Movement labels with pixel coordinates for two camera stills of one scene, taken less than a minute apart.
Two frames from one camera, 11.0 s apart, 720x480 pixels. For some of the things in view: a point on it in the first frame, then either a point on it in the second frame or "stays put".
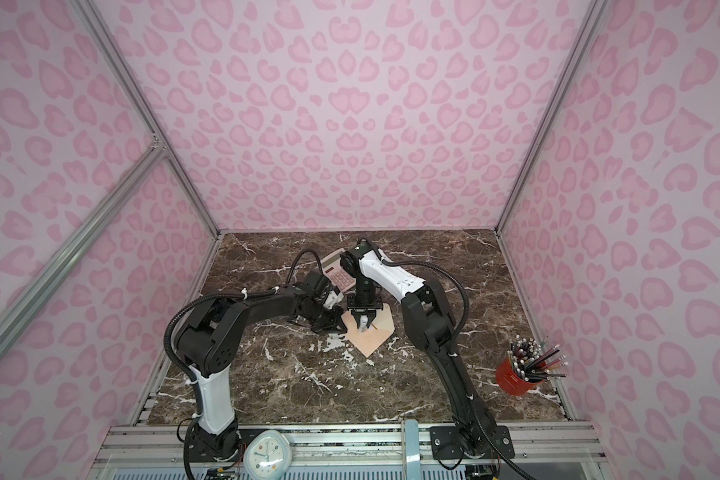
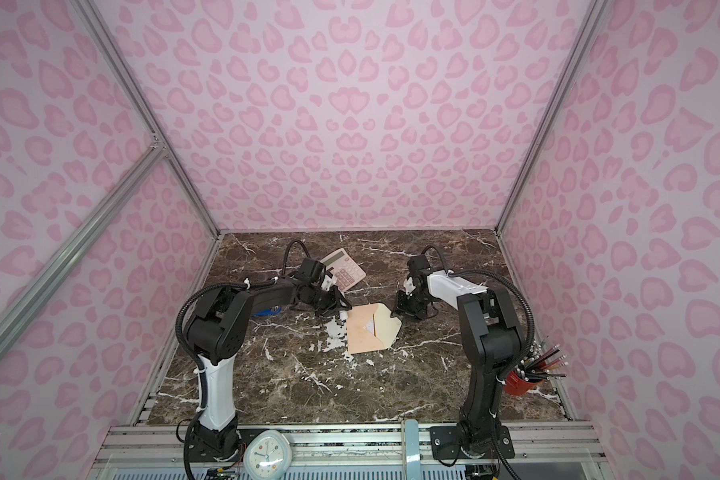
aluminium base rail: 340,452 stays put
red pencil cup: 529,364 stays put
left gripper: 333,325 → 336,303
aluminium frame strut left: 152,113 stays put
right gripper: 357,310 → 402,309
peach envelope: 379,331 stays put
